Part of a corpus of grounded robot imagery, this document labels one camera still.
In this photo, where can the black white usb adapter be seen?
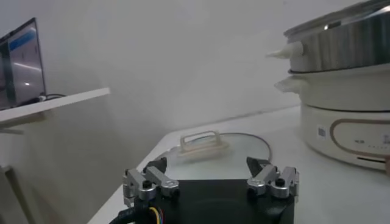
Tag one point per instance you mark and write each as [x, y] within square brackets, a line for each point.
[42, 98]

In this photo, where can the cream electric cooker base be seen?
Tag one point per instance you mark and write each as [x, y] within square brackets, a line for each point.
[344, 97]

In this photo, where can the round glass pot lid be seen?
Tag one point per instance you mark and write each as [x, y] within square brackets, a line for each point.
[213, 161]

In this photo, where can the white side table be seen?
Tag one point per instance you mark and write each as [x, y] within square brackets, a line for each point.
[55, 103]

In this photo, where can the perforated steel steamer basket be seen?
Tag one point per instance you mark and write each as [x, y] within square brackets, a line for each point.
[344, 45]

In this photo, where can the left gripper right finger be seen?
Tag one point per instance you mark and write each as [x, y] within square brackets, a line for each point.
[268, 178]

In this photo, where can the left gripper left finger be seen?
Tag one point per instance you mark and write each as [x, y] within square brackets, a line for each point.
[152, 178]

